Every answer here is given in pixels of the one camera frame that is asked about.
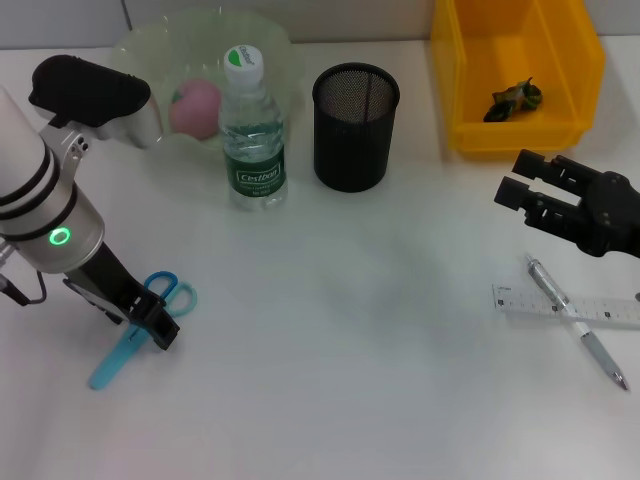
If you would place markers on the pale green fruit plate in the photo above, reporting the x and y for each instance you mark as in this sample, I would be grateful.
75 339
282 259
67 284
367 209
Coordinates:
145 50

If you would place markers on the blue plastic scissors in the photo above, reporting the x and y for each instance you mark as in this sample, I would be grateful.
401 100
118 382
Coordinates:
112 362

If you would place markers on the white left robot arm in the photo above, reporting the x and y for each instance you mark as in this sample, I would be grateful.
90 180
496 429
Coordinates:
40 200

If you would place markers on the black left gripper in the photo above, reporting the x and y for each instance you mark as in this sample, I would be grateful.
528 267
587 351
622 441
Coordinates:
102 285

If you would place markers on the black mesh pen holder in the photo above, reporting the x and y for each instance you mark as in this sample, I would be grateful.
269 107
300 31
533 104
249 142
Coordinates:
352 145

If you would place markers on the yellow plastic bin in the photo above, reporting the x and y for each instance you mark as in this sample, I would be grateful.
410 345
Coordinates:
515 135

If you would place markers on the white silver pen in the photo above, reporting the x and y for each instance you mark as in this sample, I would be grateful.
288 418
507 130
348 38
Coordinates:
585 335

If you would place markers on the clear green-label water bottle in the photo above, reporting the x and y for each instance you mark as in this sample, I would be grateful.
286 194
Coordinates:
252 150

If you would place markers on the pink toy peach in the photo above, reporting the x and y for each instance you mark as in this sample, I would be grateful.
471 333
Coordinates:
195 112

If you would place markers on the clear plastic ruler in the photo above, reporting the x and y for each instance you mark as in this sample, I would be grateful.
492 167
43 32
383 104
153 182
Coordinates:
610 312

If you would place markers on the green plastic wrapper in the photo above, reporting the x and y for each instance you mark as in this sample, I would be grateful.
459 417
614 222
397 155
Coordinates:
515 100

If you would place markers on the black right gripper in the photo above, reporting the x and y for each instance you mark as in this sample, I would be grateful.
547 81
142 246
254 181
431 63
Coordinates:
615 215

